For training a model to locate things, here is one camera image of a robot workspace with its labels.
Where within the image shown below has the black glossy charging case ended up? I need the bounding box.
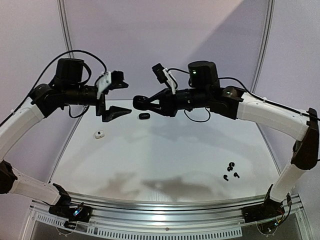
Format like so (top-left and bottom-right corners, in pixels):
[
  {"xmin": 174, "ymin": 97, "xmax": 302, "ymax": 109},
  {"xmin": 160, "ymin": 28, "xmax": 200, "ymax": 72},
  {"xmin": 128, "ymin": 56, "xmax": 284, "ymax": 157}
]
[{"xmin": 132, "ymin": 95, "xmax": 150, "ymax": 111}]

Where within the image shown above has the white earbud charging case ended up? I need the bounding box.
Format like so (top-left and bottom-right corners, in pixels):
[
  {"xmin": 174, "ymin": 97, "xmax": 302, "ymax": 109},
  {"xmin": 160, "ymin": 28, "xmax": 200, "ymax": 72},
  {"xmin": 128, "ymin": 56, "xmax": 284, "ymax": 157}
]
[{"xmin": 94, "ymin": 130, "xmax": 105, "ymax": 139}]

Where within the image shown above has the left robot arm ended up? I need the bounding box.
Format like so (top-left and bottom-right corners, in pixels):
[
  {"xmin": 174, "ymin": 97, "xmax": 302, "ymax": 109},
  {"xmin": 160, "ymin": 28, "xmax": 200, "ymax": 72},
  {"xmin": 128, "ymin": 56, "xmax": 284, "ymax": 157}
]
[{"xmin": 0, "ymin": 58, "xmax": 131, "ymax": 217}]

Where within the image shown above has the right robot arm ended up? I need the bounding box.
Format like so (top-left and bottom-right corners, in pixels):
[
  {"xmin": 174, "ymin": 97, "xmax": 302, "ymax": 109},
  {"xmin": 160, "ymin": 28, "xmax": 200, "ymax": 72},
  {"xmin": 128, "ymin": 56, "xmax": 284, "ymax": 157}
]
[{"xmin": 146, "ymin": 60, "xmax": 320, "ymax": 218}]

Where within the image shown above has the black oval charging case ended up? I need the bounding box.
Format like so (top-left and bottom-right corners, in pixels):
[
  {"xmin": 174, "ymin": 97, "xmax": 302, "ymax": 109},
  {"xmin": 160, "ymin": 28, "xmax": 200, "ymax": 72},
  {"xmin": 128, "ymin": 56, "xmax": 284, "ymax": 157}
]
[{"xmin": 138, "ymin": 112, "xmax": 151, "ymax": 120}]

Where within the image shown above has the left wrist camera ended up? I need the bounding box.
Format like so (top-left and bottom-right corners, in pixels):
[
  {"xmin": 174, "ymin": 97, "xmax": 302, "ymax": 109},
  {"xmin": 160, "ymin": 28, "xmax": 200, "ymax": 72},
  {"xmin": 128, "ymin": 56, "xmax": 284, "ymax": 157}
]
[{"xmin": 94, "ymin": 70, "xmax": 125, "ymax": 100}]

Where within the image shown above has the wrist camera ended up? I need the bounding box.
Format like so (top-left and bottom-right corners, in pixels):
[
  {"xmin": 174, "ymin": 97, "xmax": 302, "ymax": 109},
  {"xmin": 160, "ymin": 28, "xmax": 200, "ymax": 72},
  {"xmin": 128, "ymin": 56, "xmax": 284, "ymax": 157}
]
[
  {"xmin": 151, "ymin": 63, "xmax": 178, "ymax": 95},
  {"xmin": 94, "ymin": 70, "xmax": 125, "ymax": 100}
]

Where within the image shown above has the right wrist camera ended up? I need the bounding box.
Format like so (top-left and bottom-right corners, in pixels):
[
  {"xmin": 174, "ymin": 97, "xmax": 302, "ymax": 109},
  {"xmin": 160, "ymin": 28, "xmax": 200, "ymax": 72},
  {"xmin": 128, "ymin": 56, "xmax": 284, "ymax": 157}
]
[{"xmin": 151, "ymin": 63, "xmax": 178, "ymax": 95}]

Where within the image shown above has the aluminium frame post left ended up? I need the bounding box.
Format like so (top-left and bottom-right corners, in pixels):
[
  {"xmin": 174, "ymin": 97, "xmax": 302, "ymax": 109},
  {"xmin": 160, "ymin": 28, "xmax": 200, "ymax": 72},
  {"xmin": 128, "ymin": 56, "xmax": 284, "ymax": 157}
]
[{"xmin": 57, "ymin": 0, "xmax": 73, "ymax": 51}]

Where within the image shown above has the aluminium front rail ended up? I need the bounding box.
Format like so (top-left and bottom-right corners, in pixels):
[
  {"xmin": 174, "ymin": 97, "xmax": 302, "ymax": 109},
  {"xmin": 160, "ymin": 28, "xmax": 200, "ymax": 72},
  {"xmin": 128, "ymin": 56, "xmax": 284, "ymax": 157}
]
[{"xmin": 22, "ymin": 194, "xmax": 312, "ymax": 240}]

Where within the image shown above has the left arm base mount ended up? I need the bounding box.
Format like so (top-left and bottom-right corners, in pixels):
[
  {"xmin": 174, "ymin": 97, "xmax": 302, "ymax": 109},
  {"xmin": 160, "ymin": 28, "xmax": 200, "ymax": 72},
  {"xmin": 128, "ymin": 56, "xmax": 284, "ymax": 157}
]
[{"xmin": 48, "ymin": 200, "xmax": 93, "ymax": 223}]

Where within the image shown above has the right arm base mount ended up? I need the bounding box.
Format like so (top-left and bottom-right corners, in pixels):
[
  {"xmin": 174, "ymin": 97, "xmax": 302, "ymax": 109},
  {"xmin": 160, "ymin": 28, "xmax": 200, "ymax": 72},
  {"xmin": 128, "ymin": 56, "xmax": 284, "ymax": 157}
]
[{"xmin": 241, "ymin": 197, "xmax": 285, "ymax": 223}]

